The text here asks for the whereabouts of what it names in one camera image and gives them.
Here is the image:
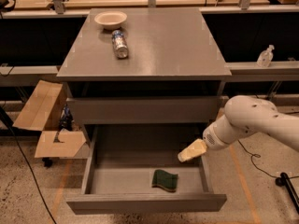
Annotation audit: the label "black floor cable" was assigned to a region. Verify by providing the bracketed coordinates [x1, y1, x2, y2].
[0, 105, 59, 224]
[237, 139, 299, 179]

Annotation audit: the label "open grey middle drawer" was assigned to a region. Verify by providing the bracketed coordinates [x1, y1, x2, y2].
[66, 124, 227, 215]

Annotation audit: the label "black floor cable right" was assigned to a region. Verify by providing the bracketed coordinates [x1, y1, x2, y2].
[237, 139, 299, 179]

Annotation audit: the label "closed grey top drawer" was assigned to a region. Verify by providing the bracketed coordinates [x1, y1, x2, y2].
[67, 97, 219, 124]

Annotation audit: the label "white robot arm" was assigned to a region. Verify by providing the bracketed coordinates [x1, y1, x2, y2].
[178, 95, 299, 162]

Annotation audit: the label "hand sanitizer pump bottle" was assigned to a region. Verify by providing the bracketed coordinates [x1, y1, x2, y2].
[257, 45, 275, 67]

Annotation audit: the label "grey drawer cabinet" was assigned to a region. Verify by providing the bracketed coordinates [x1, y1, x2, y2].
[56, 7, 233, 147]

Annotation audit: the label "black stand foot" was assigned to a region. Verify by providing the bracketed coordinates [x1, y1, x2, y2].
[275, 173, 299, 214]

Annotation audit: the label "black floor cable left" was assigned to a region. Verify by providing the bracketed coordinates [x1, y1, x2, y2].
[0, 105, 59, 224]

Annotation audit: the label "open cardboard box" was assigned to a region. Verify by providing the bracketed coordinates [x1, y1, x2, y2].
[13, 80, 89, 159]

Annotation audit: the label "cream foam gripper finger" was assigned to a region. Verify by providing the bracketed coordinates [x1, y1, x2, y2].
[178, 139, 207, 162]

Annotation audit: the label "white paper bowl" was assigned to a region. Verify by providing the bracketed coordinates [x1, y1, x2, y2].
[94, 11, 127, 31]

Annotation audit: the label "black headphones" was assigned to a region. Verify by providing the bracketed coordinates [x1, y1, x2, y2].
[0, 0, 16, 12]

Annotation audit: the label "green scrubbing sponge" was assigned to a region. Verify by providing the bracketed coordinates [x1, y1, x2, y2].
[151, 169, 178, 192]

